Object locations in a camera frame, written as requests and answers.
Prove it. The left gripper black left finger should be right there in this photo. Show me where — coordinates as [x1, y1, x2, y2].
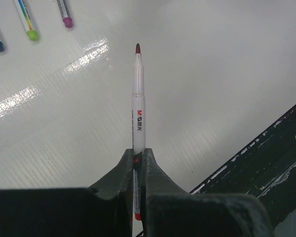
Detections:
[0, 149, 133, 237]

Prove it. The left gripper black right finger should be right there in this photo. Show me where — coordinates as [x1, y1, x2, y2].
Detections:
[141, 149, 274, 237]

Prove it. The white pen red end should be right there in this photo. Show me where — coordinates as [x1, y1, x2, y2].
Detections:
[132, 44, 146, 221]

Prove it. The white pen green end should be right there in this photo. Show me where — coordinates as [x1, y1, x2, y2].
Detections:
[14, 0, 39, 41]

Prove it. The white pen purple end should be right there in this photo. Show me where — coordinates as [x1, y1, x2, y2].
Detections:
[57, 0, 74, 28]

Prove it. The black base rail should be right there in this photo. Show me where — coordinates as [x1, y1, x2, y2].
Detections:
[191, 105, 296, 227]

